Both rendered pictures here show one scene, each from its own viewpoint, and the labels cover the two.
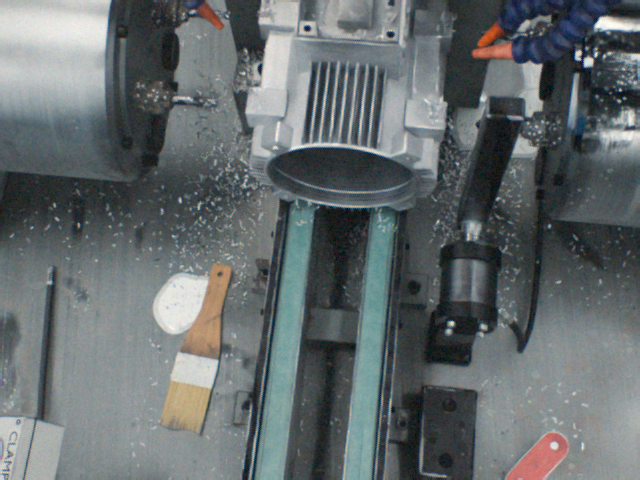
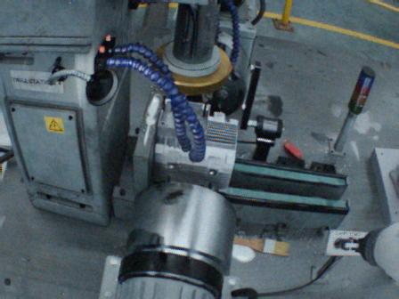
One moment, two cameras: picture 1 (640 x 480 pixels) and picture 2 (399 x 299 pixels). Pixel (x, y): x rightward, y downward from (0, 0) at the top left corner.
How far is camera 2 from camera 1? 98 cm
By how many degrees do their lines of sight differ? 47
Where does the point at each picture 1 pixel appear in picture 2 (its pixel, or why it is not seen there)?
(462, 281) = (271, 123)
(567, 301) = (240, 136)
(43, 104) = (227, 223)
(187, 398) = (279, 247)
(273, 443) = (306, 200)
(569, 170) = (242, 84)
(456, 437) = (293, 162)
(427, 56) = not seen: hidden behind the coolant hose
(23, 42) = (208, 220)
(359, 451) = (306, 177)
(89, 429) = (289, 278)
